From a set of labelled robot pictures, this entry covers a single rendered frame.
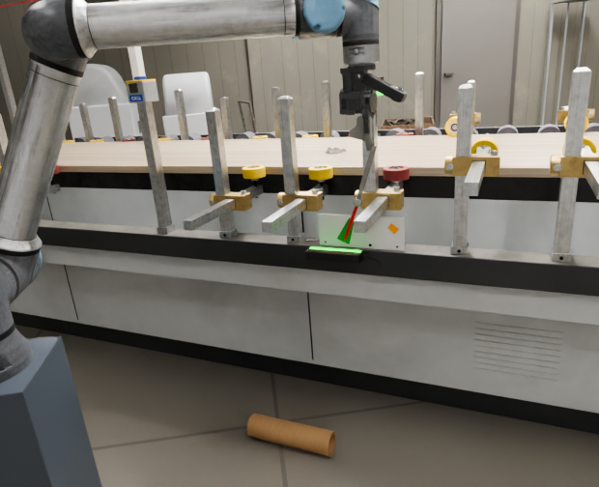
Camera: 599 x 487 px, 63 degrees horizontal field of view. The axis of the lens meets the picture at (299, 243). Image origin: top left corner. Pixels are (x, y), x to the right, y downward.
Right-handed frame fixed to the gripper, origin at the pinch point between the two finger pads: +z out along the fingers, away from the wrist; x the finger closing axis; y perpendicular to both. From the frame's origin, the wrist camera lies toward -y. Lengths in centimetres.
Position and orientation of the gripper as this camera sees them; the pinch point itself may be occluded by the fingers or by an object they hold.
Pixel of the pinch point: (371, 145)
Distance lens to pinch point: 131.7
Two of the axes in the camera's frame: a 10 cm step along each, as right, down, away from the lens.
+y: -9.2, -0.7, 3.9
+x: -3.9, 3.3, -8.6
